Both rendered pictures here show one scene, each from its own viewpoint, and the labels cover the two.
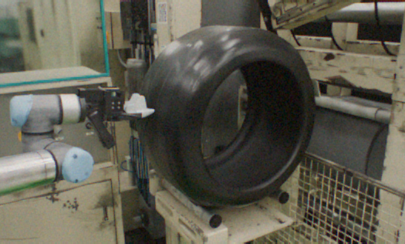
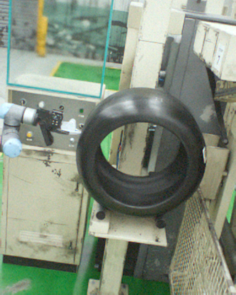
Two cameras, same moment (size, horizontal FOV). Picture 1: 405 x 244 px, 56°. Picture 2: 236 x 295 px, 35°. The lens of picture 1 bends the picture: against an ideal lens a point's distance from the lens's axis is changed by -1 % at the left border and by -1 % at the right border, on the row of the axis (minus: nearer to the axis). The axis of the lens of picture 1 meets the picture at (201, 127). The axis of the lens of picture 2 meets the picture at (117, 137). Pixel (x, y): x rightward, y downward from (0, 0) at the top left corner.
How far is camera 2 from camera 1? 0.88 m
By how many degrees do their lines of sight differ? 29
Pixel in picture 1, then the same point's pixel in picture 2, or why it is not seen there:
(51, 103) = (18, 111)
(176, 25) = (136, 79)
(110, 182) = not seen: hidden behind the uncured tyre
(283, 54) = (171, 123)
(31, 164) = not seen: outside the picture
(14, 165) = not seen: outside the picture
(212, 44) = (118, 103)
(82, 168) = (12, 150)
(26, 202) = (31, 160)
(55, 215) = (45, 174)
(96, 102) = (45, 117)
